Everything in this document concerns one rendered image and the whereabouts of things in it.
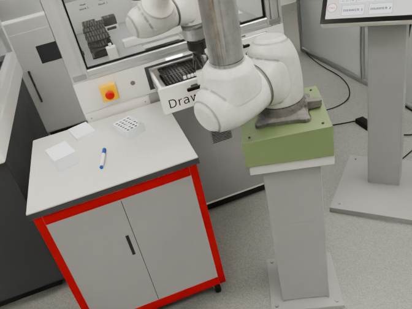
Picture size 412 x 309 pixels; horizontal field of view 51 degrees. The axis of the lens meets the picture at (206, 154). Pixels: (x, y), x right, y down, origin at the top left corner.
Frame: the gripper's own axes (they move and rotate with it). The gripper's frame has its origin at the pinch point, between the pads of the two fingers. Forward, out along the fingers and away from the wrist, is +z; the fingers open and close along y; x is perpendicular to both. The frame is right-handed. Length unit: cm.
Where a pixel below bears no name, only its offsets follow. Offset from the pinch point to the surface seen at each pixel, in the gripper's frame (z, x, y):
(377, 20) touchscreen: -5, -77, 2
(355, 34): 54, -155, 136
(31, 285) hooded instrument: 81, 102, 22
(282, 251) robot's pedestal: 60, -8, -35
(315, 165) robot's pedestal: 18, -21, -44
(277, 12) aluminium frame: -9, -50, 40
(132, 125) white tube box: 11.4, 31.1, 13.2
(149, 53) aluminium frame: -7.7, 13.3, 39.5
